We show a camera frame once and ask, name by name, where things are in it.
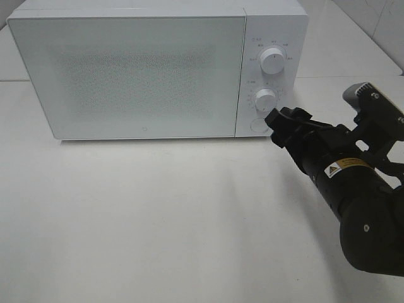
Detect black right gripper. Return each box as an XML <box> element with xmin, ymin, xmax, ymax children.
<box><xmin>264</xmin><ymin>107</ymin><xmax>403</xmax><ymax>220</ymax></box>

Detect round white door button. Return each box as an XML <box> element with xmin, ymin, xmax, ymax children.
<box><xmin>251</xmin><ymin>118</ymin><xmax>269</xmax><ymax>133</ymax></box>

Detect white timer knob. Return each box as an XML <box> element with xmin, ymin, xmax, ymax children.
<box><xmin>254</xmin><ymin>88</ymin><xmax>277</xmax><ymax>112</ymax></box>

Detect white microwave door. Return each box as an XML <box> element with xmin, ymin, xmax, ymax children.
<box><xmin>9</xmin><ymin>16</ymin><xmax>245</xmax><ymax>140</ymax></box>

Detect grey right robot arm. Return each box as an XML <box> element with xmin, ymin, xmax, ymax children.
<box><xmin>265</xmin><ymin>107</ymin><xmax>403</xmax><ymax>276</ymax></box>

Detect white upper power knob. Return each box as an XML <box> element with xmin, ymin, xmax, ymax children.
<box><xmin>258</xmin><ymin>45</ymin><xmax>286</xmax><ymax>75</ymax></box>

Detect white microwave oven body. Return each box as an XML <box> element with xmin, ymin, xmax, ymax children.
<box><xmin>7</xmin><ymin>1</ymin><xmax>309</xmax><ymax>140</ymax></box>

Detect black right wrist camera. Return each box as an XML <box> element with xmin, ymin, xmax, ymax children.
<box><xmin>342</xmin><ymin>82</ymin><xmax>403</xmax><ymax>153</ymax></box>

